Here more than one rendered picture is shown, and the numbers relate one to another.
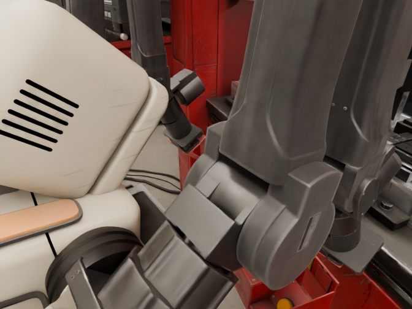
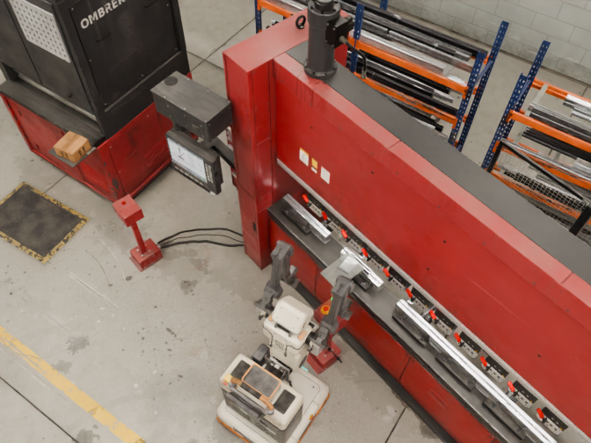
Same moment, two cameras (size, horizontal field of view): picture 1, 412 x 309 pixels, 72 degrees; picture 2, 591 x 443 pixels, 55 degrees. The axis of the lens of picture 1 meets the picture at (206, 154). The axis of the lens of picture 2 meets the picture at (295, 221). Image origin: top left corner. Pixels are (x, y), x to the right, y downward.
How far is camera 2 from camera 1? 338 cm
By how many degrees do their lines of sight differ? 27
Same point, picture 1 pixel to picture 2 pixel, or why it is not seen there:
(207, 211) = (325, 329)
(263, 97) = (330, 320)
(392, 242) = (364, 295)
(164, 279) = (323, 337)
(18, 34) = (303, 320)
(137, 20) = (285, 272)
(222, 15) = (273, 170)
